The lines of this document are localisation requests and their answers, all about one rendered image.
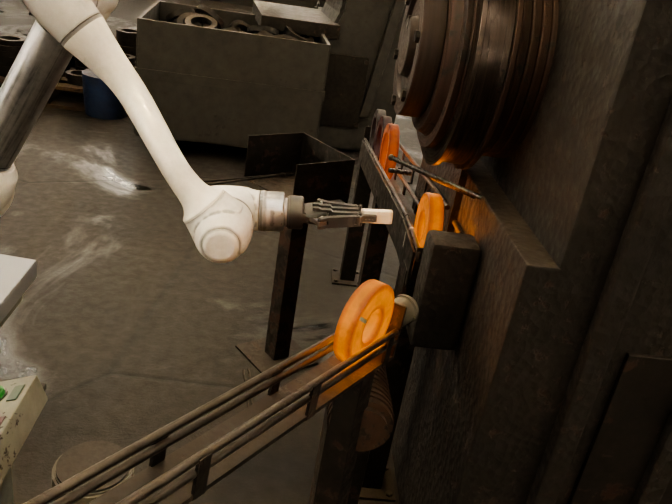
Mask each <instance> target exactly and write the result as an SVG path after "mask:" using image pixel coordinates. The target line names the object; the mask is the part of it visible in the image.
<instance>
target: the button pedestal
mask: <svg viewBox="0 0 672 504"><path fill-rule="evenodd" d="M23 384H25V386H24V388H23V390H22V391H21V393H20V395H19V396H18V398H17V399H16V400H12V401H6V400H7V398H8V397H9V395H10V393H11V392H12V390H13V389H14V387H15V386H18V385H23ZM0 385H1V386H3V388H4V390H5V394H4V395H3V396H2V397H1V398H0V417H2V416H6V418H5V419H4V421H3V422H2V424H1V426H0V504H14V498H13V481H12V464H13V462H14V461H15V459H16V457H17V455H18V453H19V451H20V450H21V448H22V446H23V444H24V442H25V440H26V439H27V437H28V435H29V433H30V431H31V429H32V428H33V426H34V424H35V422H36V420H37V418H38V417H39V415H40V413H41V411H42V409H43V407H44V406H45V404H46V402H47V400H48V398H47V395H46V393H45V391H44V389H43V387H42V385H41V383H40V381H39V379H38V376H37V375H33V376H28V377H23V378H17V379H12V380H7V381H2V382H0Z"/></svg>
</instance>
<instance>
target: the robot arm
mask: <svg viewBox="0 0 672 504"><path fill-rule="evenodd" d="M21 1H22V2H23V4H24V5H25V6H26V8H27V9H28V10H29V11H30V12H31V14H32V15H33V16H34V17H35V19H36V20H35V22H34V24H33V26H32V28H31V30H30V32H29V34H28V36H27V38H26V40H25V41H24V43H23V45H22V47H21V49H20V51H19V53H18V55H17V57H16V59H15V61H14V63H13V65H12V67H11V68H10V70H9V72H8V74H7V76H6V78H5V80H4V82H3V84H2V86H1V88H0V217H1V216H2V215H3V214H4V213H5V212H6V210H7V209H8V208H9V206H10V205H11V203H12V200H13V197H14V188H15V185H16V183H17V180H18V173H17V170H16V167H15V165H14V161H15V159H16V158H17V156H18V154H19V152H20V150H21V149H22V147H23V145H24V143H25V141H26V140H27V138H28V136H29V134H30V132H31V131H32V129H33V127H34V125H35V123H36V122H37V120H38V118H39V116H40V114H41V113H42V111H43V109H44V107H45V105H46V104H47V102H48V100H49V98H50V96H51V94H52V93H53V91H54V89H55V87H56V85H57V84H58V82H59V80H60V78H61V76H62V75H63V73H64V71H65V69H66V67H67V66H68V64H69V62H70V60H71V58H72V57H73V55H74V56H75V57H76V58H77V59H79V60H80V61H81V62H82V63H83V64H84V65H86V66H87V67H88V68H89V69H90V70H91V71H92V72H94V73H95V74H96V75H97V76H98V77H99V78H100V79H101V80H102V81H103V82H104V83H105V84H106V85H107V86H108V87H109V88H110V89H111V91H112V92H113V93H114V94H115V96H116V97H117V98H118V100H119V101H120V103H121V104H122V106H123V107H124V109H125V111H126V112H127V114H128V116H129V117H130V119H131V121H132V123H133V124H134V126H135V128H136V130H137V131H138V133H139V135H140V137H141V138H142V140H143V142H144V144H145V145H146V147H147V149H148V151H149V152H150V154H151V156H152V158H153V159H154V161H155V163H156V164H157V166H158V168H159V170H160V171H161V173H162V175H163V176H164V178H165V179H166V181H167V183H168V184H169V186H170V187H171V189H172V190H173V192H174V193H175V195H176V196H177V198H178V199H179V201H180V202H181V204H182V206H183V210H184V217H183V221H184V223H185V224H186V226H187V228H188V230H189V232H190V234H191V236H192V239H193V241H194V242H195V245H196V247H197V249H198V251H199V252H200V253H201V254H202V255H203V256H204V257H205V258H206V259H208V260H210V261H212V262H215V263H227V262H231V261H233V260H234V259H235V258H237V257H238V256H239V255H240V254H242V253H244V252H245V250H246V249H247V247H248V245H249V243H250V241H251V238H252V235H253V231H276V232H282V231H283V229H284V226H286V228H288V229H302V228H303V223H307V224H313V225H317V229H318V230H322V229H326V228H342V227H361V226H362V223H374V224H392V218H393V211H392V210H385V209H365V208H362V205H361V204H359V205H357V204H349V203H342V202H334V201H327V200H324V199H320V198H319V199H317V202H313V203H304V197H303V196H295V195H289V196H288V198H285V193H284V192H278V191H266V190H263V191H260V190H254V189H251V188H248V187H242V186H230V185H216V186H209V185H207V184H206V183H205V182H203V181H202V180H201V179H200V178H199V177H198V175H197V174H196V173H195V172H194V171H193V169H192V168H191V167H190V165H189V164H188V162H187V161H186V159H185V158H184V156H183V154H182V152H181V151H180V149H179V147H178V145H177V143H176V141H175V139H174V137H173V136H172V134H171V132H170V130H169V128H168V126H167V124H166V122H165V120H164V119H163V117H162V115H161V113H160V111H159V109H158V107H157V105H156V103H155V102H154V100H153V98H152V96H151V94H150V93H149V91H148V89H147V88H146V86H145V84H144V83H143V81H142V80H141V78H140V77H139V75H138V74H137V72H136V71H135V69H134V68H133V66H132V64H131V63H130V61H129V60H128V58H127V57H126V55H125V54H124V52H123V50H122V49H121V47H120V45H119V44H118V42H117V41H116V39H115V37H114V36H113V34H112V32H111V30H110V28H109V27H108V25H107V23H106V20H107V18H108V17H109V16H110V14H111V12H112V11H114V9H115V8H116V6H117V4H118V2H119V0H21ZM358 206H359V207H358Z"/></svg>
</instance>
